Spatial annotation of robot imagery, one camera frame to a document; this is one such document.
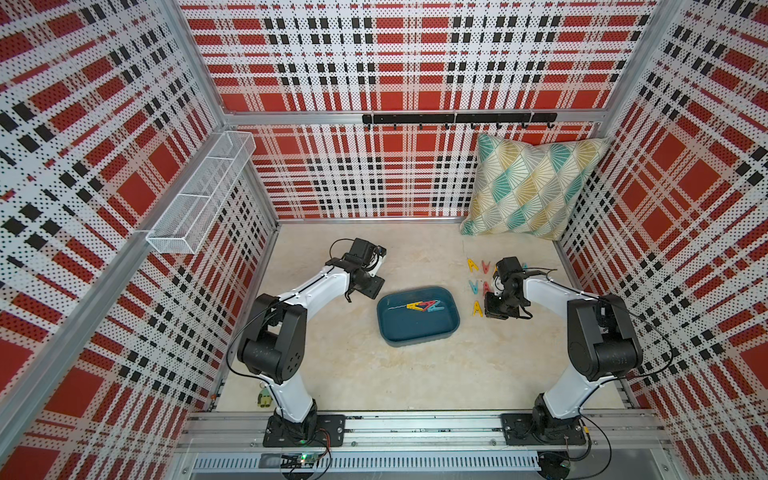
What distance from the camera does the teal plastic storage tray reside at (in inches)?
35.4

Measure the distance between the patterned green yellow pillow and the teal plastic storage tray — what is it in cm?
A: 36

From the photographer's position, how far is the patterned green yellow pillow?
0.92m
